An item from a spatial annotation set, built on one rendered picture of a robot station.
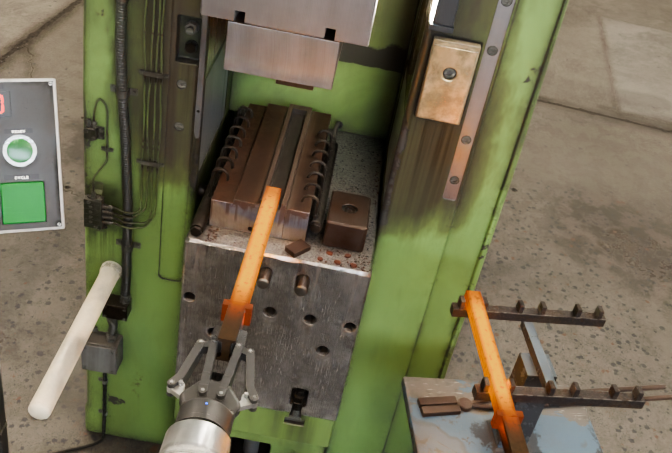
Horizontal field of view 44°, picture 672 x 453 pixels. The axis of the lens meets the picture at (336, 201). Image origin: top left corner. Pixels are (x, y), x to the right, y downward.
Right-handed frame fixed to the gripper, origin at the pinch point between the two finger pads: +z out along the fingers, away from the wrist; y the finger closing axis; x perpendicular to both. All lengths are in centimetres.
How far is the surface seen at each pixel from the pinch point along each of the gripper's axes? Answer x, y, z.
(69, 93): -109, -115, 239
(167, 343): -66, -22, 57
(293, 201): -7.9, 3.9, 46.9
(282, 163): -9, 0, 61
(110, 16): 19, -38, 58
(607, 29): -112, 176, 457
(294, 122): -9, 0, 80
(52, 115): 7, -42, 38
